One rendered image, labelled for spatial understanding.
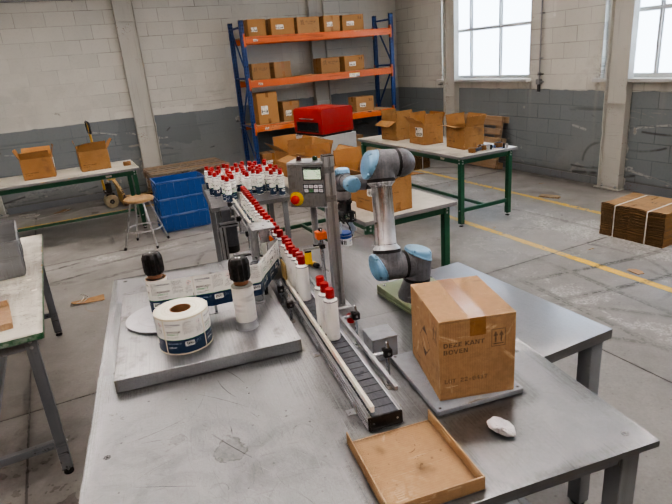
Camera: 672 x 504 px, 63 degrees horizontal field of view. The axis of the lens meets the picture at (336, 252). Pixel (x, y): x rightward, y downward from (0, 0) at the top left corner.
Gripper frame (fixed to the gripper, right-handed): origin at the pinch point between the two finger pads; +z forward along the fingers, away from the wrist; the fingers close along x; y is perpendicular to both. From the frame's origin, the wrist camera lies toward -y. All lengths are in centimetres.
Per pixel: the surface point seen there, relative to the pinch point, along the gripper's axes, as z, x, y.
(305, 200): -32, -35, 35
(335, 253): -7.9, -25.8, 41.1
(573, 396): 17, 3, 142
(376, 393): 12, -50, 113
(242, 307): 2, -71, 49
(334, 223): -21, -25, 41
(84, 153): 0, -94, -500
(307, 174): -43, -33, 37
